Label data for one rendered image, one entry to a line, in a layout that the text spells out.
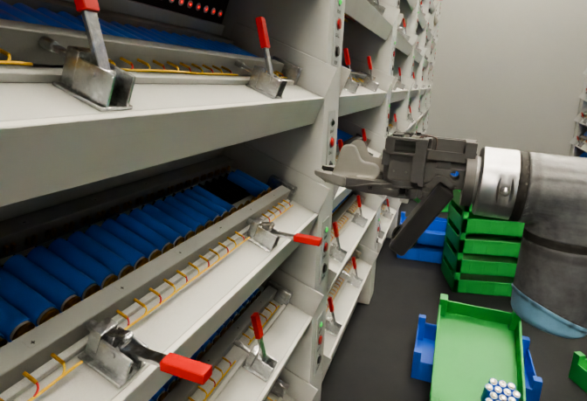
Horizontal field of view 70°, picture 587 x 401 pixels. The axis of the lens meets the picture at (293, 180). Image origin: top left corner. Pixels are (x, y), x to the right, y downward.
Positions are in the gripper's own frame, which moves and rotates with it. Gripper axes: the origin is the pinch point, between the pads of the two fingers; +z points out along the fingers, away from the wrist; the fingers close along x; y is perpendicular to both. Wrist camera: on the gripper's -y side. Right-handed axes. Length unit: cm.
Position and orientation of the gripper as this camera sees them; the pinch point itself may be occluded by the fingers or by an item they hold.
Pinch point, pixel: (327, 175)
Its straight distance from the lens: 62.7
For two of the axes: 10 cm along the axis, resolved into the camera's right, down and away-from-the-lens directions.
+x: -3.6, 2.0, -9.1
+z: -9.3, -1.4, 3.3
